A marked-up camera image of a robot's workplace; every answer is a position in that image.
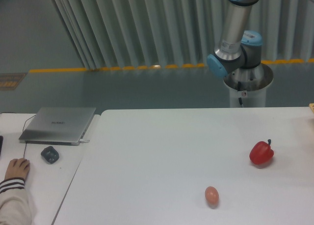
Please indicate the person's hand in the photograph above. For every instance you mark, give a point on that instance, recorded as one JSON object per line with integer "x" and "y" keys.
{"x": 15, "y": 169}

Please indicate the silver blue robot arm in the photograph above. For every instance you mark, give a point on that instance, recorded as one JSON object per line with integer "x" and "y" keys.
{"x": 228, "y": 53}

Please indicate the white striped sleeve forearm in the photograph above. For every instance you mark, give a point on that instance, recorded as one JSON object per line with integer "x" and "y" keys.
{"x": 14, "y": 205}

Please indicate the red bell pepper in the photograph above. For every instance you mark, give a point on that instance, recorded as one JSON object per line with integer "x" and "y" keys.
{"x": 261, "y": 152}

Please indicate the wooden basket corner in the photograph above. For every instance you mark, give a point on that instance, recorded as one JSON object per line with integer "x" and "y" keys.
{"x": 311, "y": 106}

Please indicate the dark grey earbuds case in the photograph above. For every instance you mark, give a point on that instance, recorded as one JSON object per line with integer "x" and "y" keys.
{"x": 50, "y": 155}

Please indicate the black keyboard edge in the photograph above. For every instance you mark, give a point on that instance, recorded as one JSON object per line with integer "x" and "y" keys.
{"x": 1, "y": 143}

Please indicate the silver closed laptop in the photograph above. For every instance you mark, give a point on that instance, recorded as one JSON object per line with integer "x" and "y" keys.
{"x": 58, "y": 125}

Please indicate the grey pleated curtain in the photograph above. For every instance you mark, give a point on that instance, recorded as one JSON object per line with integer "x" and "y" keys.
{"x": 136, "y": 33}

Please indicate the brown egg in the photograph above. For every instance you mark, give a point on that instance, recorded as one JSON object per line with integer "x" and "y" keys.
{"x": 211, "y": 195}

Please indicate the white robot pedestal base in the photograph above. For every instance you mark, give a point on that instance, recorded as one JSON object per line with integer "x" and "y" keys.
{"x": 248, "y": 87}

